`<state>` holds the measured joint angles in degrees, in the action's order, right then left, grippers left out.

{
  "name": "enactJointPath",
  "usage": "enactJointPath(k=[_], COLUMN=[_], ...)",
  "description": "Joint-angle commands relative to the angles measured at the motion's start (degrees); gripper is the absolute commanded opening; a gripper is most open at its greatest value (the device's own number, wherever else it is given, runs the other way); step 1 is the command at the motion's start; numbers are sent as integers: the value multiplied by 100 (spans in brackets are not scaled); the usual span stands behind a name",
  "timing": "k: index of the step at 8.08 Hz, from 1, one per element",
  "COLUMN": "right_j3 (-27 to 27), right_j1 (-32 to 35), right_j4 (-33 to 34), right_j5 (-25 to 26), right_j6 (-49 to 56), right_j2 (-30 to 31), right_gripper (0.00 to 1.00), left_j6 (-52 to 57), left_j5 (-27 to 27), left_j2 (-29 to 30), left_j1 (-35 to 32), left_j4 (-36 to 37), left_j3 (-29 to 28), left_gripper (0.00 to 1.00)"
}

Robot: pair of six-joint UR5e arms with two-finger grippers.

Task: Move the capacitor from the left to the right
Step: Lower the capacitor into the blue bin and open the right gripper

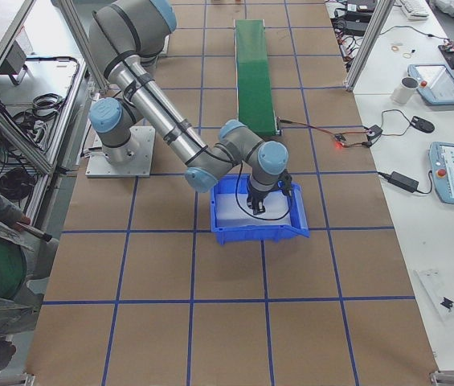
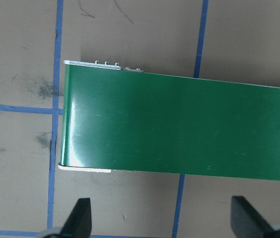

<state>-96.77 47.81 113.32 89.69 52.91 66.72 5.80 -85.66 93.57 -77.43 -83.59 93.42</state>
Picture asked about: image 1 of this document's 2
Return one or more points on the white keyboard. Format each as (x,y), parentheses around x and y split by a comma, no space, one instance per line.
(413,10)

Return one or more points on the blue plastic bin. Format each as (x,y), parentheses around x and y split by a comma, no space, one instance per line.
(236,185)

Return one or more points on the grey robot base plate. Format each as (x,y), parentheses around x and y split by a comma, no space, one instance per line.
(130,160)

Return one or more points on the clear plastic parts bag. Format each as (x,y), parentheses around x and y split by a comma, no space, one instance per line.
(433,285)

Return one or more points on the red lit sensor board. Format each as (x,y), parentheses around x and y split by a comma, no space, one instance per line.
(341,142)

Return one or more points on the black computer mouse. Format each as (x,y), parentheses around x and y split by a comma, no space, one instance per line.
(422,124)

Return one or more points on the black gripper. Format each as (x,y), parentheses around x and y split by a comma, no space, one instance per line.
(256,198)

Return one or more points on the aluminium frame post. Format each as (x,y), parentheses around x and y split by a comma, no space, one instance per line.
(381,13)

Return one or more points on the black power adapter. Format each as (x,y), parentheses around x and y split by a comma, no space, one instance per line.
(403,182)

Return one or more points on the green conveyor belt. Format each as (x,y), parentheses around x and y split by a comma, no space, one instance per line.
(254,89)

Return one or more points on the upper teach pendant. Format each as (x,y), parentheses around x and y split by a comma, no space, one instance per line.
(436,83)

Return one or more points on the person's hand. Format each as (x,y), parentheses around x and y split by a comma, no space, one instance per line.
(20,225)

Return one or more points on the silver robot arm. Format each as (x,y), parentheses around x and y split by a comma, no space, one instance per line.
(126,35)

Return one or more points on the white paper cup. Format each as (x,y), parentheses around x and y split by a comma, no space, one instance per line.
(405,90)

